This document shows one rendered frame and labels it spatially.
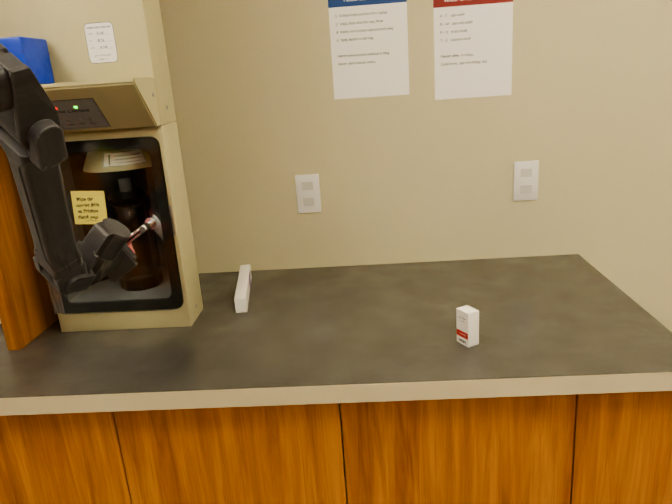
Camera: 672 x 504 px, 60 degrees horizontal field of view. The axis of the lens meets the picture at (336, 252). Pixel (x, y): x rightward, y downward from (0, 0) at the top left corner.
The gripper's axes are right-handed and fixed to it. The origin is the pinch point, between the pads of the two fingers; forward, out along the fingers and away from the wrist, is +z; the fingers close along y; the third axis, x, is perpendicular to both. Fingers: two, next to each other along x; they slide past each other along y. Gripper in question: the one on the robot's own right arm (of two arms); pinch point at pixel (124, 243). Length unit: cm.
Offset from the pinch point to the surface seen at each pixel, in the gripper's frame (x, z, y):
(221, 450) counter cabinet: 3.1, -21.6, -43.8
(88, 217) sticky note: 4.7, 4.4, 9.4
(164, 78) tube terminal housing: -27.2, 11.7, 22.9
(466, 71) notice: -87, 47, -19
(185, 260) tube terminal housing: -4.8, 8.0, -11.5
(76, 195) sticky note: 3.3, 4.4, 14.6
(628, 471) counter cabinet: -60, -23, -94
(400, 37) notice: -77, 47, -1
